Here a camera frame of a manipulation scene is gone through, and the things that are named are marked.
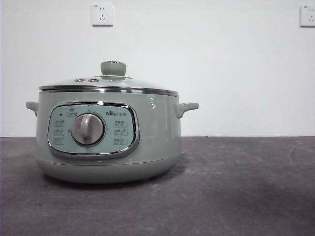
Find glass lid with green knob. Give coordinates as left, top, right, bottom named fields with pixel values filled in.
left=38, top=60, right=179, bottom=96

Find white wall socket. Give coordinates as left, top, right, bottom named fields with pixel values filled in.
left=92, top=3, right=114, bottom=28
left=299, top=4, right=315, bottom=28

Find pale green electric cooking pot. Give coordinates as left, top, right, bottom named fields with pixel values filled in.
left=25, top=90, right=200, bottom=185

